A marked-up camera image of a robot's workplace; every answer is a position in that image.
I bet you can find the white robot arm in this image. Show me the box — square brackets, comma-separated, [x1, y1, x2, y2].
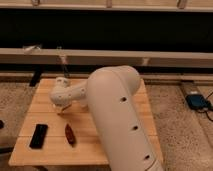
[50, 66, 164, 171]

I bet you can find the translucent plastic cup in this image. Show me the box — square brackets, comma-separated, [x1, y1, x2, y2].
[79, 99, 88, 107]

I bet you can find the wooden table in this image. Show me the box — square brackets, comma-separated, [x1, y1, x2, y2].
[8, 78, 164, 167]

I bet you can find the black rectangular remote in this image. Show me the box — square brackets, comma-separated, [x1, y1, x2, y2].
[30, 124, 48, 149]

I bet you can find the blue device on floor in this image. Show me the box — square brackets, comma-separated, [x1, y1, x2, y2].
[186, 94, 211, 110]

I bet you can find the long wooden shelf rail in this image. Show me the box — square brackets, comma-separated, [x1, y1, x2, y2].
[0, 48, 213, 68]

